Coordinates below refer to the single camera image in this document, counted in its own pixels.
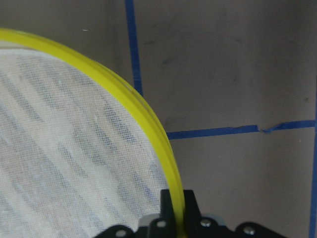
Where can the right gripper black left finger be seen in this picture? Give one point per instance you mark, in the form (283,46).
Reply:
(166,208)

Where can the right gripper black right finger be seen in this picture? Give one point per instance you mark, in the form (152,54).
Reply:
(192,211)

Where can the yellow bamboo steamer top layer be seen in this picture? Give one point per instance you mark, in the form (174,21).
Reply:
(138,109)

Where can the white steamer cloth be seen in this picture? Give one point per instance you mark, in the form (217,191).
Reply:
(74,136)

